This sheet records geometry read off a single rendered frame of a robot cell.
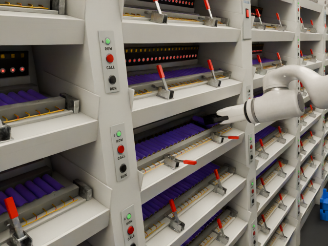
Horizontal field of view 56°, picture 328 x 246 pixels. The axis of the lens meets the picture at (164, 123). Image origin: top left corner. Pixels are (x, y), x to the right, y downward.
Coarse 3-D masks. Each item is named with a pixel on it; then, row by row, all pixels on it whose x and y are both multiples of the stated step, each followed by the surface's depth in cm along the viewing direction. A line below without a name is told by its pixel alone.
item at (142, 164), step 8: (216, 128) 110; (224, 128) 115; (200, 136) 101; (208, 136) 106; (176, 144) 93; (184, 144) 94; (192, 144) 98; (200, 144) 99; (160, 152) 86; (168, 152) 88; (176, 152) 92; (184, 152) 92; (144, 160) 81; (152, 160) 82; (160, 160) 86; (144, 168) 81
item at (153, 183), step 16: (192, 112) 120; (208, 112) 126; (144, 128) 98; (240, 128) 119; (208, 144) 102; (224, 144) 105; (192, 160) 90; (208, 160) 99; (144, 176) 78; (160, 176) 79; (176, 176) 84; (144, 192) 74; (160, 192) 80
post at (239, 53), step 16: (208, 0) 116; (224, 0) 112; (240, 0) 109; (240, 32) 111; (208, 48) 120; (224, 48) 116; (240, 48) 112; (240, 64) 114; (240, 96) 116; (240, 144) 121; (240, 160) 122; (240, 192) 125; (256, 208) 132; (256, 224) 133; (240, 240) 130; (256, 240) 134
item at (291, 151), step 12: (264, 0) 171; (276, 0) 167; (264, 12) 172; (276, 12) 168; (288, 12) 164; (264, 48) 176; (276, 48) 172; (288, 48) 168; (288, 84) 172; (288, 120) 176; (288, 180) 184
